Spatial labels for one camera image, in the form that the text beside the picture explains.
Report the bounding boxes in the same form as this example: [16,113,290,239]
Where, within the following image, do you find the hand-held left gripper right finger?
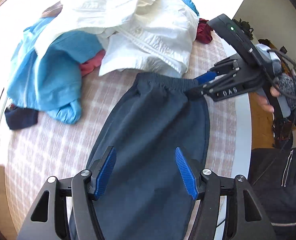
[175,146,276,240]

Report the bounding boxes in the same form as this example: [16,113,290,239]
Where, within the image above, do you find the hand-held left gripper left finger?
[18,146,117,240]

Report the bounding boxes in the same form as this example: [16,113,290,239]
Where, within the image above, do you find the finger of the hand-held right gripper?
[194,58,240,85]
[186,73,239,100]

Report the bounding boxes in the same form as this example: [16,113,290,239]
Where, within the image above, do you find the dark grey pants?
[68,72,211,240]

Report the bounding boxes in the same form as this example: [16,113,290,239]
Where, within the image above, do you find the person's right forearm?
[275,72,296,110]

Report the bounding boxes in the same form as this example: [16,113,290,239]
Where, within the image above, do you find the person's right hand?
[257,85,282,114]

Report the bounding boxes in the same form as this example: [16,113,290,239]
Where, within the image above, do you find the dark leafy plant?
[239,19,253,39]

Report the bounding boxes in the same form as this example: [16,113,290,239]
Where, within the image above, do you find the dark red garment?
[195,18,214,44]

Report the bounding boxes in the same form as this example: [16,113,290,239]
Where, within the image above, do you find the pink plaid table cloth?
[0,0,241,240]

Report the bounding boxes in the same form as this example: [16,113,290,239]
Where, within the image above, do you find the white shirt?
[34,0,200,78]

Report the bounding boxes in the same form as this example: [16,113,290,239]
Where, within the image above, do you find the person's black jacket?
[248,145,296,240]

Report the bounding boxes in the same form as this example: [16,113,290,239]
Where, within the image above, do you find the navy cloth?
[4,105,39,130]

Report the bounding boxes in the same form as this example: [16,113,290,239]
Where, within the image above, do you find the blue jacket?
[7,17,106,125]

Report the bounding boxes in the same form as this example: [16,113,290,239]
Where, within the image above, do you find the black cable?
[250,49,296,153]

